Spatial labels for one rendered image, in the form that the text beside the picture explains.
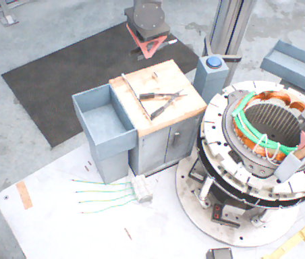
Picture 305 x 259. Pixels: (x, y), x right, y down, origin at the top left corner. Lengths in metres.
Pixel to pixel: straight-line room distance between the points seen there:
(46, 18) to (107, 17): 0.50
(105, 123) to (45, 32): 1.97
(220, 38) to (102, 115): 0.51
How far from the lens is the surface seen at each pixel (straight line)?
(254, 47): 2.80
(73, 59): 2.52
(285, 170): 0.72
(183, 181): 1.02
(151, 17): 0.61
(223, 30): 1.15
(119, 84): 0.88
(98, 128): 0.89
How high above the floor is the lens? 1.71
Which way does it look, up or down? 55 degrees down
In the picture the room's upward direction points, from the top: 5 degrees clockwise
